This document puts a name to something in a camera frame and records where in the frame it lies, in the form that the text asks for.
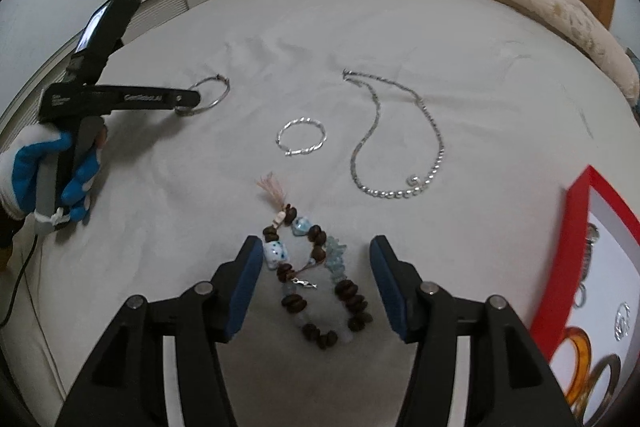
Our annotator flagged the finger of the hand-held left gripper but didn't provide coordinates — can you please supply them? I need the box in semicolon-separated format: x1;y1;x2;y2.
111;86;202;114

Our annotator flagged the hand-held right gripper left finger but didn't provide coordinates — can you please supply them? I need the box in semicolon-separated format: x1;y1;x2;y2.
54;235;264;427

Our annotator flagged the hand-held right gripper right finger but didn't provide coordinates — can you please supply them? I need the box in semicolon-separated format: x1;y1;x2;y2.
369;235;581;427

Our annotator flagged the thin silver bangle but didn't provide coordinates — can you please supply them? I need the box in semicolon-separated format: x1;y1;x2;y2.
175;75;232;118

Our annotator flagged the beaded bracelet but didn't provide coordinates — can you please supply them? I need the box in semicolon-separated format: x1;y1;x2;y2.
256;172;373;350

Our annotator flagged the red box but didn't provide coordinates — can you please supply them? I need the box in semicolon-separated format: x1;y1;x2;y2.
530;164;640;427

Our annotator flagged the amber bangle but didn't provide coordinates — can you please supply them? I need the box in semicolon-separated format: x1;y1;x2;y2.
550;326;608;418

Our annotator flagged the silver chain bracelet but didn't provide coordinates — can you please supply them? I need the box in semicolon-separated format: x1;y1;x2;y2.
582;222;601;280

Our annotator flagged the wide twisted silver bracelet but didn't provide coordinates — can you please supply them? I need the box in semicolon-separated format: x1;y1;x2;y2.
612;302;632;342

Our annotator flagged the dark horn bangle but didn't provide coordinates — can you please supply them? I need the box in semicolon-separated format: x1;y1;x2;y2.
580;353;623;423

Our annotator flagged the person's left hand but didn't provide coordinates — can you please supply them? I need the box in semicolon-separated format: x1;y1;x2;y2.
0;123;103;224

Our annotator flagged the bed with white sheet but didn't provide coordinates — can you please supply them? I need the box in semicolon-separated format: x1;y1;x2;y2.
0;0;640;427

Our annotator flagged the silver necklace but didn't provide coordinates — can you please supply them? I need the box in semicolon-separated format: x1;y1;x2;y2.
341;68;446;200

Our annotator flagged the small twisted silver bracelet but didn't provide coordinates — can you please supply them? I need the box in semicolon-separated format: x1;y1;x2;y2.
276;117;329;156

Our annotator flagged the black cable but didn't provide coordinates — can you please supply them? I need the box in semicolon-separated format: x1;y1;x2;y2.
0;219;41;328

